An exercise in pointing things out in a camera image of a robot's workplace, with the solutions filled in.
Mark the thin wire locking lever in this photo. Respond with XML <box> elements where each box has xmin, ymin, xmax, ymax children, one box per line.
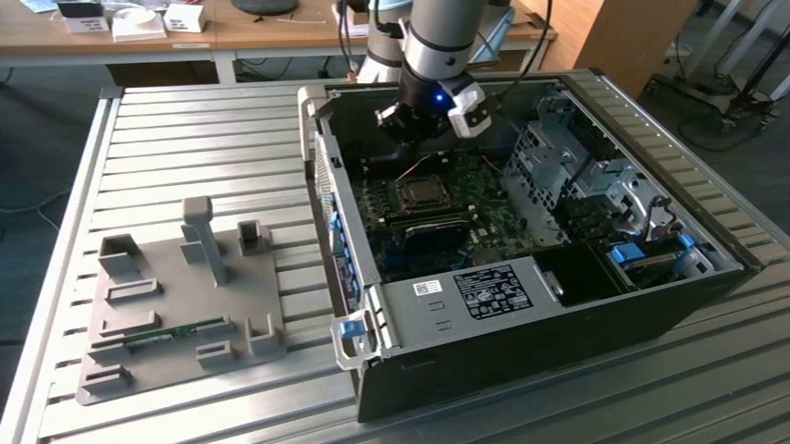
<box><xmin>395</xmin><ymin>155</ymin><xmax>434</xmax><ymax>182</ymax></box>

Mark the silver square CPU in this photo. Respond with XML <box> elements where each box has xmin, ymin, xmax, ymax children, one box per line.
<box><xmin>405</xmin><ymin>181</ymin><xmax>441</xmax><ymax>203</ymax></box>

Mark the CPU socket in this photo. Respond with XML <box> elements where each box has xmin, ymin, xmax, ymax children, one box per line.
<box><xmin>394</xmin><ymin>174</ymin><xmax>448</xmax><ymax>208</ymax></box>

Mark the black RAM slot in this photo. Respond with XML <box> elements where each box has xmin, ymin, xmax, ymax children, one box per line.
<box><xmin>383</xmin><ymin>206</ymin><xmax>482</xmax><ymax>228</ymax></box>

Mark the silver metal drive cage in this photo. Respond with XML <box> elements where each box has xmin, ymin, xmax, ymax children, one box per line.
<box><xmin>501</xmin><ymin>90</ymin><xmax>648</xmax><ymax>249</ymax></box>

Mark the small cardboard box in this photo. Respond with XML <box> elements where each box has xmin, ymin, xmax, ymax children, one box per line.
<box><xmin>331</xmin><ymin>1</ymin><xmax>373</xmax><ymax>39</ymax></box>

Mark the green motherboard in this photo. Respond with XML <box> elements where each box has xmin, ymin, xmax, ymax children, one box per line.
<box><xmin>350</xmin><ymin>150</ymin><xmax>536</xmax><ymax>284</ymax></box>

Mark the long wooden desk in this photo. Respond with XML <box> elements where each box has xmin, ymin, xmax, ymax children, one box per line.
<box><xmin>0</xmin><ymin>0</ymin><xmax>561</xmax><ymax>87</ymax></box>

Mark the wooden cabinet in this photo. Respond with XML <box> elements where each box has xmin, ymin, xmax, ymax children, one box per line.
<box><xmin>516</xmin><ymin>0</ymin><xmax>702</xmax><ymax>101</ymax></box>

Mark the black round object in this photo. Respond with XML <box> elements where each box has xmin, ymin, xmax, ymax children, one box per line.
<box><xmin>231</xmin><ymin>0</ymin><xmax>302</xmax><ymax>15</ymax></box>

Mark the white barcode sticker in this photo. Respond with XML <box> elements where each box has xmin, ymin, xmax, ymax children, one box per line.
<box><xmin>412</xmin><ymin>277</ymin><xmax>448</xmax><ymax>297</ymax></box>

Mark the black printed PSU label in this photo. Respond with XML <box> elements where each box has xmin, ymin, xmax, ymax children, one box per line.
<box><xmin>453</xmin><ymin>263</ymin><xmax>534</xmax><ymax>321</ymax></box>

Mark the grey power supply unit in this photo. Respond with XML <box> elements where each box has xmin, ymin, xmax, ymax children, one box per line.
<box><xmin>369</xmin><ymin>256</ymin><xmax>549</xmax><ymax>355</ymax></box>

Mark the blue disk carrier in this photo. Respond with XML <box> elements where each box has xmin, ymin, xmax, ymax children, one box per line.
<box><xmin>608</xmin><ymin>244</ymin><xmax>649</xmax><ymax>268</ymax></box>

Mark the blue case latch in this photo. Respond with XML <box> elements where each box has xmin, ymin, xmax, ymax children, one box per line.
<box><xmin>338</xmin><ymin>318</ymin><xmax>366</xmax><ymax>344</ymax></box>

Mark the white round-topped box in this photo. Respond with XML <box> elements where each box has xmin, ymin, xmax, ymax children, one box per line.
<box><xmin>110</xmin><ymin>7</ymin><xmax>170</xmax><ymax>43</ymax></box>

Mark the black equipment stand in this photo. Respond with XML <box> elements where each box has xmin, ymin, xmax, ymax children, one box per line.
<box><xmin>718</xmin><ymin>45</ymin><xmax>782</xmax><ymax>135</ymax></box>

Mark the grey plastic parts rack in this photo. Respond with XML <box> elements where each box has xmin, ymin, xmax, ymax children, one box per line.
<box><xmin>74</xmin><ymin>195</ymin><xmax>291</xmax><ymax>407</ymax></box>

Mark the open black PC case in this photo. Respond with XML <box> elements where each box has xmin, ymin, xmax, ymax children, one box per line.
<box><xmin>295</xmin><ymin>67</ymin><xmax>777</xmax><ymax>425</ymax></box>

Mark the white box black print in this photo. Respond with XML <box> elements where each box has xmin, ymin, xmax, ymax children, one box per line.
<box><xmin>65</xmin><ymin>16</ymin><xmax>111</xmax><ymax>34</ymax></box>

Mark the green RAM stick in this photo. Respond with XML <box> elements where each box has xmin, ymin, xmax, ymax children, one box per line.
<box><xmin>123</xmin><ymin>323</ymin><xmax>203</xmax><ymax>348</ymax></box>

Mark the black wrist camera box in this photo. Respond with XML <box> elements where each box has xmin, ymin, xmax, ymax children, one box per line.
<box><xmin>374</xmin><ymin>105</ymin><xmax>410</xmax><ymax>135</ymax></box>

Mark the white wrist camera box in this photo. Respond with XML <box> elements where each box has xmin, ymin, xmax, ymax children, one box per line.
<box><xmin>448</xmin><ymin>82</ymin><xmax>500</xmax><ymax>140</ymax></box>

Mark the black cable orange plug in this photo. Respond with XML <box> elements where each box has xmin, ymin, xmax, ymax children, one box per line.
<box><xmin>337</xmin><ymin>0</ymin><xmax>367</xmax><ymax>84</ymax></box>

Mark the black robot camera cable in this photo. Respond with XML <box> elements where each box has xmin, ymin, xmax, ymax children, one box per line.
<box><xmin>492</xmin><ymin>0</ymin><xmax>554</xmax><ymax>103</ymax></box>

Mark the black wire bundle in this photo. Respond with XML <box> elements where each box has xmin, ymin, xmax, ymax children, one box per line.
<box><xmin>641</xmin><ymin>196</ymin><xmax>686</xmax><ymax>241</ymax></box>

